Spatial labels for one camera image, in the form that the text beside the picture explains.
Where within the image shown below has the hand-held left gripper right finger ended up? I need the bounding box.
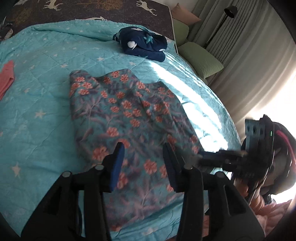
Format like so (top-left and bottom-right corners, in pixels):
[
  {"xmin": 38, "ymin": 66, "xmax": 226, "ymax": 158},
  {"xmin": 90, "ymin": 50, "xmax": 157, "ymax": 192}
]
[{"xmin": 162, "ymin": 142, "xmax": 265, "ymax": 241}]

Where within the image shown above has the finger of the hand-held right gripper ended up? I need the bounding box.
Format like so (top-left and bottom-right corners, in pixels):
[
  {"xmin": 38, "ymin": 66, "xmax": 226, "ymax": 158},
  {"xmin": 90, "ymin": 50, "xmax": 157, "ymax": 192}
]
[{"xmin": 198, "ymin": 149, "xmax": 248, "ymax": 173}]

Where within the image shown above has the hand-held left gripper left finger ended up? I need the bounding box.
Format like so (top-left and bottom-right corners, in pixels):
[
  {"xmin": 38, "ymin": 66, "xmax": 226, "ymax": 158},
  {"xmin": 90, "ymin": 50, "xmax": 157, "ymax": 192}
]
[{"xmin": 21, "ymin": 142, "xmax": 125, "ymax": 241}]

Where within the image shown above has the floral print garment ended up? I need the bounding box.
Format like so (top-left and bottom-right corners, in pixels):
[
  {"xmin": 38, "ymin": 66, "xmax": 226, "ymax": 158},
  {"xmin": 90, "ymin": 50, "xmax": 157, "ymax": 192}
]
[{"xmin": 69, "ymin": 69, "xmax": 208, "ymax": 232}]

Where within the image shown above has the person's right hand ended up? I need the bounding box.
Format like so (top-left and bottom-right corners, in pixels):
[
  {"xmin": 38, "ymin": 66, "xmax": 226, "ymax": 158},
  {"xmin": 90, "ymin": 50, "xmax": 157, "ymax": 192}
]
[{"xmin": 233, "ymin": 178, "xmax": 265, "ymax": 210}]

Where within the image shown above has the person's pink fleece clothing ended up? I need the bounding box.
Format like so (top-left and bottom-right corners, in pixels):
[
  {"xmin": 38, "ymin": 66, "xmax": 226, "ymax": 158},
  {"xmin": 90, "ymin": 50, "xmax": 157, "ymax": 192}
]
[{"xmin": 253, "ymin": 200, "xmax": 292, "ymax": 234}]

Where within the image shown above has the grey curtain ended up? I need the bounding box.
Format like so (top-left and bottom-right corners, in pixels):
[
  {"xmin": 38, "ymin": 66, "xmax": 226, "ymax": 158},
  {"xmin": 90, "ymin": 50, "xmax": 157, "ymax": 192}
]
[{"xmin": 185, "ymin": 0, "xmax": 296, "ymax": 144}]

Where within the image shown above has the large green pillow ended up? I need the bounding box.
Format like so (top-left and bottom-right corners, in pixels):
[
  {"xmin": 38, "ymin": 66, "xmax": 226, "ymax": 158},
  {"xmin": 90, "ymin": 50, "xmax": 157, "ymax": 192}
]
[{"xmin": 178, "ymin": 42, "xmax": 224, "ymax": 79}]

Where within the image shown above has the turquoise star quilt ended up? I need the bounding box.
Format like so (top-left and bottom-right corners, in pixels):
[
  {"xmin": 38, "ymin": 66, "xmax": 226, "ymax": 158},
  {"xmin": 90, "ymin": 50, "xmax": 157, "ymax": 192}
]
[{"xmin": 0, "ymin": 19, "xmax": 242, "ymax": 241}]

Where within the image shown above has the navy fleece garment with stars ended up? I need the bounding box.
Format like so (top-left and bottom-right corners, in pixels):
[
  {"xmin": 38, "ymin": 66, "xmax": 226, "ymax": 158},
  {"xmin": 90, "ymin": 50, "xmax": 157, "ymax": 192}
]
[{"xmin": 112, "ymin": 26, "xmax": 168, "ymax": 62}]

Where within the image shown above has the small green pillow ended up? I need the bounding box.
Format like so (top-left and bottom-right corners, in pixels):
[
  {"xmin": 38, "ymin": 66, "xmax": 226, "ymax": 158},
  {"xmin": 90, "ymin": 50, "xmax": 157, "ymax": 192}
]
[{"xmin": 172, "ymin": 19, "xmax": 190, "ymax": 47}]

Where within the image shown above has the black floor lamp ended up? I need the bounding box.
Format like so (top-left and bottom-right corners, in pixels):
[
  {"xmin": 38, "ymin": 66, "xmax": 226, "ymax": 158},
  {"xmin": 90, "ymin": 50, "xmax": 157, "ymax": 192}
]
[{"xmin": 205, "ymin": 6, "xmax": 238, "ymax": 48}]

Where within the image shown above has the pink garment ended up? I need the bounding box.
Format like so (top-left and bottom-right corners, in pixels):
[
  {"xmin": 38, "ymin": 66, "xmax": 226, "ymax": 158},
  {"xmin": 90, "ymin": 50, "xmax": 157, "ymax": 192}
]
[{"xmin": 0, "ymin": 60, "xmax": 15, "ymax": 100}]

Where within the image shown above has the pink pillow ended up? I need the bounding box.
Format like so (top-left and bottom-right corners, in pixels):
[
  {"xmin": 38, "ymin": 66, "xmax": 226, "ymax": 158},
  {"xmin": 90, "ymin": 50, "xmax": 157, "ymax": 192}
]
[{"xmin": 171, "ymin": 3, "xmax": 201, "ymax": 25}]

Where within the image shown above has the dark deer print blanket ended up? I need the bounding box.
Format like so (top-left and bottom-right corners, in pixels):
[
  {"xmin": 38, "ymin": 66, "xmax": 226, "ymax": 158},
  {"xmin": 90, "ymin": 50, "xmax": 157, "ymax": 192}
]
[{"xmin": 0, "ymin": 0, "xmax": 178, "ymax": 47}]

